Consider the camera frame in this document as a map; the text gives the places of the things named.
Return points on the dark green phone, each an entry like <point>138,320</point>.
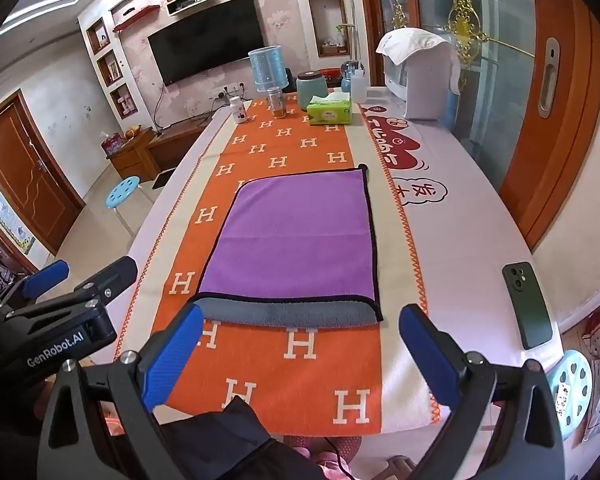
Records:
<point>527,305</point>

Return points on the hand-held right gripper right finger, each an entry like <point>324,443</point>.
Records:
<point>429,360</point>

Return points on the white folded cloth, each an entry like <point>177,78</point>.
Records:
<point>410,42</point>

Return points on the red bowl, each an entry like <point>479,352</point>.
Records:
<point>332,76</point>

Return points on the gold hanging ornament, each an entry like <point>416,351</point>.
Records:
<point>464,20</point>

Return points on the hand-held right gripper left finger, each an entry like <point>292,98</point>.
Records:
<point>174,357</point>

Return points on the black flat television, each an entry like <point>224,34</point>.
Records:
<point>207,40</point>

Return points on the orange printed blanket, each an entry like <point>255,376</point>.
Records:
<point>280,152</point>

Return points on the white wall shelf box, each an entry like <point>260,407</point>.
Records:
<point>190,2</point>

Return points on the white tablecloth with red print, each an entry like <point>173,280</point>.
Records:
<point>472,220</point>

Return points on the wooden television cabinet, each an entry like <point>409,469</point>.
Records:
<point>150,150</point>

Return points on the white countertop appliance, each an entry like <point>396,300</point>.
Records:
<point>425,85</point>

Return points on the glass jar with amber contents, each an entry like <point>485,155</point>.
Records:
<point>276,105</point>

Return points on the wooden sliding door frame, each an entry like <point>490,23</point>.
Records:
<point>555,110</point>

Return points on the red wall shelf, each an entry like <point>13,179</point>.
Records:
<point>135,17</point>

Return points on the blue cylindrical container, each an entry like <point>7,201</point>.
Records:
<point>267,67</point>

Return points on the brown wooden door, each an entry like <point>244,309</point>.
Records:
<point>25,180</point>

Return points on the person's black clothing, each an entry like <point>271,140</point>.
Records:
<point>230,445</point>

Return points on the teal ceramic jar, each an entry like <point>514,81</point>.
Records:
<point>311,90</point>

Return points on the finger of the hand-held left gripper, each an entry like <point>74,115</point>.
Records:
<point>111,275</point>
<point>45,275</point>

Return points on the white plastic squeeze bottle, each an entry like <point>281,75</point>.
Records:
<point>358,85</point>

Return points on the black floor mat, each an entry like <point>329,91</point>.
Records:
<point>162,180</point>

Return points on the green tissue box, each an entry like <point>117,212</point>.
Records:
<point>329,110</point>

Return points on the light blue plastic stool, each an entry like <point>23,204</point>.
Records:
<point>572,390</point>

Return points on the white pill bottle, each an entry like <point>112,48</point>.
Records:
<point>237,110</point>

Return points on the pink printed bag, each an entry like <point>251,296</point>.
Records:
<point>112,144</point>

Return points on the blue round stool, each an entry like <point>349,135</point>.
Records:
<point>122,191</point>

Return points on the purple towel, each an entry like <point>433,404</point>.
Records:
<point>290,235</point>

